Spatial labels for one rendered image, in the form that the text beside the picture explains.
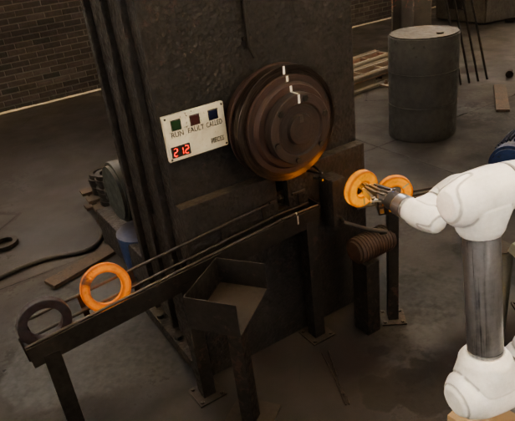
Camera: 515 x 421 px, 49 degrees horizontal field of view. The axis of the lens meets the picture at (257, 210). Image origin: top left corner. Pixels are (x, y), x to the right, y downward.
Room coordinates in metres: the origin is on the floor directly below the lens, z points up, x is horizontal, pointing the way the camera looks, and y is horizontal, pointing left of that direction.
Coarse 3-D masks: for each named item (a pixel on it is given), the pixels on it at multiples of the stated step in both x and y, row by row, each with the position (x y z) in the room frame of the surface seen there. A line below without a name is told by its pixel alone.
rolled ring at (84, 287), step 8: (96, 264) 1.81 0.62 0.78; (104, 264) 1.80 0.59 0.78; (112, 264) 1.81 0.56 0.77; (88, 272) 1.77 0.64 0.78; (96, 272) 1.78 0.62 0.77; (112, 272) 1.80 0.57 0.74; (120, 272) 1.81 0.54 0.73; (88, 280) 1.76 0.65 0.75; (120, 280) 1.81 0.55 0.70; (128, 280) 1.81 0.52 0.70; (80, 288) 1.74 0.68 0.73; (88, 288) 1.74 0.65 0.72; (120, 288) 1.81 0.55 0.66; (128, 288) 1.80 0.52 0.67; (80, 296) 1.75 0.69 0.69; (88, 296) 1.73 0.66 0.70; (120, 296) 1.78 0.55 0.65; (88, 304) 1.72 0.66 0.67; (96, 304) 1.73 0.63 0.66; (104, 304) 1.74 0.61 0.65
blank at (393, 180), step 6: (384, 180) 2.24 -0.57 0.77; (390, 180) 2.23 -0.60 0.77; (396, 180) 2.23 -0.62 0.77; (402, 180) 2.23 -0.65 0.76; (408, 180) 2.23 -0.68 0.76; (390, 186) 2.23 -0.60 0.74; (402, 186) 2.23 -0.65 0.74; (408, 186) 2.23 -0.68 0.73; (402, 192) 2.23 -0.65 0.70; (408, 192) 2.23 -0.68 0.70
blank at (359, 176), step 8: (352, 176) 2.05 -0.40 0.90; (360, 176) 2.05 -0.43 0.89; (368, 176) 2.07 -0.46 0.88; (352, 184) 2.03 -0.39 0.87; (360, 184) 2.05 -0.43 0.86; (344, 192) 2.04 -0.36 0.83; (352, 192) 2.03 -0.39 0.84; (352, 200) 2.03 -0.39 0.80; (360, 200) 2.05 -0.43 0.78; (368, 200) 2.07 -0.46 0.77
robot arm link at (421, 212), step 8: (432, 192) 1.83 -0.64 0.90; (408, 200) 1.83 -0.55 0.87; (416, 200) 1.81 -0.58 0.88; (424, 200) 1.79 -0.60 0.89; (432, 200) 1.78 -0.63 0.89; (408, 208) 1.79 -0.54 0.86; (416, 208) 1.77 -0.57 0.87; (424, 208) 1.75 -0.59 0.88; (432, 208) 1.74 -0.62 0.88; (400, 216) 1.83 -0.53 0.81; (408, 216) 1.78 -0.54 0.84; (416, 216) 1.75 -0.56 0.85; (424, 216) 1.73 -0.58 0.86; (432, 216) 1.71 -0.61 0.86; (440, 216) 1.71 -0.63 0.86; (416, 224) 1.75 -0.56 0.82; (424, 224) 1.72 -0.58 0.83; (432, 224) 1.70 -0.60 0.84; (440, 224) 1.71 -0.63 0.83; (432, 232) 1.71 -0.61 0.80
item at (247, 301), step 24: (216, 264) 1.84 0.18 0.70; (240, 264) 1.81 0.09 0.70; (264, 264) 1.77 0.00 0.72; (192, 288) 1.68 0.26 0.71; (216, 288) 1.81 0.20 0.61; (240, 288) 1.79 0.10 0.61; (264, 288) 1.77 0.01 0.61; (192, 312) 1.61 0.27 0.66; (216, 312) 1.57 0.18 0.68; (240, 312) 1.65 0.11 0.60; (240, 336) 1.53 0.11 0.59; (240, 360) 1.68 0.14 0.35; (240, 384) 1.69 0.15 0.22; (240, 408) 1.70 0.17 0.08; (264, 408) 1.75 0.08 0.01
